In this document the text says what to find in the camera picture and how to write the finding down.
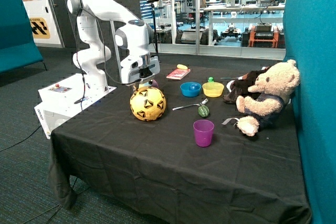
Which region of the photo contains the small blue ball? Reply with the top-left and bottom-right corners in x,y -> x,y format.
189,84 -> 199,91

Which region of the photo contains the yellow black sign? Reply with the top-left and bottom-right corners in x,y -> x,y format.
29,17 -> 50,39

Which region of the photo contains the black tablecloth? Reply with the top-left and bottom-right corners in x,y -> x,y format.
48,65 -> 312,223

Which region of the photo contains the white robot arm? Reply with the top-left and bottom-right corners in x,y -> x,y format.
67,0 -> 160,93

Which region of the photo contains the blue plastic bowl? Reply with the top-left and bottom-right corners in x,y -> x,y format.
180,82 -> 202,98

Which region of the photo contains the teal partition panel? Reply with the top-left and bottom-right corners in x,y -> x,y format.
283,0 -> 335,223

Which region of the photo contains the silver metal fork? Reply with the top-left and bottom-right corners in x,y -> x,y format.
172,98 -> 208,111

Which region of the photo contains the yellow black soccer ball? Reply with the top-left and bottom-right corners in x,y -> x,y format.
130,86 -> 166,121

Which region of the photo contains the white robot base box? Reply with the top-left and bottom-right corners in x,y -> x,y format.
34,73 -> 116,139

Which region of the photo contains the dark brown cloth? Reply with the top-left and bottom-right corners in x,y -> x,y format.
223,67 -> 269,104

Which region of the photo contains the yellow plastic bowl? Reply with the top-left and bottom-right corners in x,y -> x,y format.
202,82 -> 224,98

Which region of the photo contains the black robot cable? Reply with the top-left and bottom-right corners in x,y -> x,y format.
0,7 -> 127,153

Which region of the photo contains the red book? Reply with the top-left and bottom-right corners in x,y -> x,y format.
166,69 -> 191,80

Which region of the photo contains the purple plastic cup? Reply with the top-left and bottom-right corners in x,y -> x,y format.
193,120 -> 214,147

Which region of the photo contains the beige teddy bear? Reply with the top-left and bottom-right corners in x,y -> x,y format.
236,59 -> 300,136

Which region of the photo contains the pastel multicolour soft ball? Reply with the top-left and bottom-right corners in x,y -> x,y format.
151,79 -> 159,88

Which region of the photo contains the black marker pen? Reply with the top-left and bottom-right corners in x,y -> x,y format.
74,97 -> 89,104

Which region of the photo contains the teal sofa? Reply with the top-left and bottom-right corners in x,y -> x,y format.
1,0 -> 44,73

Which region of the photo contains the green toy pepper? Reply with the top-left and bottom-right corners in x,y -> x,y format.
197,105 -> 210,118

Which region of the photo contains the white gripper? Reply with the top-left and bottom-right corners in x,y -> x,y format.
121,55 -> 160,90

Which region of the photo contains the yellow toy lemon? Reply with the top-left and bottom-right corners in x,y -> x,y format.
176,64 -> 188,70

